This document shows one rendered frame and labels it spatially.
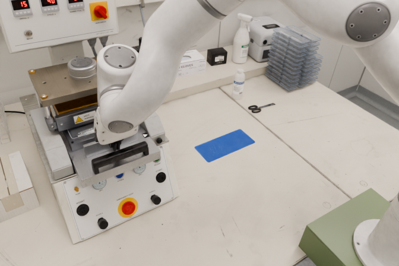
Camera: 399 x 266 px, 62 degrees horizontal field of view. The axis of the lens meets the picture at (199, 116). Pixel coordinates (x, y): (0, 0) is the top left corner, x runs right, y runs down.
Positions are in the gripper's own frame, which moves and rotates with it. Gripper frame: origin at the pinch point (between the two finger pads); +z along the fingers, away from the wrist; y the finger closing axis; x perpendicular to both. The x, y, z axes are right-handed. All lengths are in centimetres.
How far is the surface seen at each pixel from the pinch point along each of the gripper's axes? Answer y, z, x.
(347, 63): 223, 85, 46
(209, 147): 38.6, 27.5, -0.6
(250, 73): 87, 37, 32
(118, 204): -2.6, 17.6, -10.3
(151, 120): 13.5, 3.4, 4.9
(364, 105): 242, 114, 15
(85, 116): -3.8, 1.2, 11.5
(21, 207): -26.7, 25.8, 3.5
